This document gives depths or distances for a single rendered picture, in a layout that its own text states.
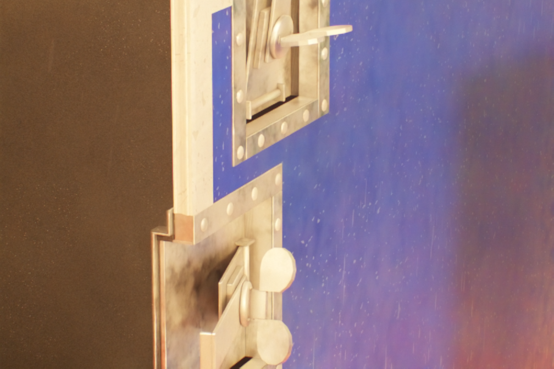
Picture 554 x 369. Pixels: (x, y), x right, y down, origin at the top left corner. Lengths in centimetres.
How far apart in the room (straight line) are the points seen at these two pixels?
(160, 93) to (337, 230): 96
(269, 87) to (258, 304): 12
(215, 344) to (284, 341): 7
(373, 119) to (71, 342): 110
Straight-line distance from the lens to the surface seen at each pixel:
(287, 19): 109
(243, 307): 106
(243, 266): 108
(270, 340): 106
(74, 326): 227
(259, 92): 110
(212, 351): 100
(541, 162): 158
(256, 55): 108
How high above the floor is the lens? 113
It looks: 16 degrees down
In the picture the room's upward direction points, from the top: straight up
